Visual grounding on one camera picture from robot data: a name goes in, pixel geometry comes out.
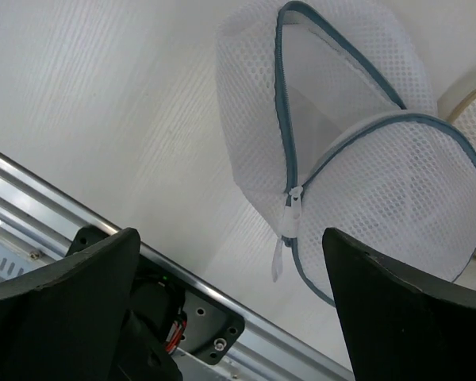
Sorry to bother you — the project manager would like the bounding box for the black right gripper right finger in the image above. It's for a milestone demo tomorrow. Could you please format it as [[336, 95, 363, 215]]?
[[322, 228, 476, 380]]

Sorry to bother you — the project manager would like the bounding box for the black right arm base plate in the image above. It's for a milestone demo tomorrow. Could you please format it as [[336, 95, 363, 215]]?
[[65, 225, 246, 366]]

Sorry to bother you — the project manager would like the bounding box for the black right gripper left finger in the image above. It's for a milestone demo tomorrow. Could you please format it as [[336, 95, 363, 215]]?
[[0, 228, 182, 380]]

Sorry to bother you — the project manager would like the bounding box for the aluminium frame rail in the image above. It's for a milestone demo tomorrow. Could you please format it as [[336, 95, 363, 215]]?
[[0, 153, 352, 380]]

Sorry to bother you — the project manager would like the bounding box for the white mesh laundry bag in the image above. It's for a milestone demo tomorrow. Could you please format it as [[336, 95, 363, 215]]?
[[217, 1, 476, 303]]

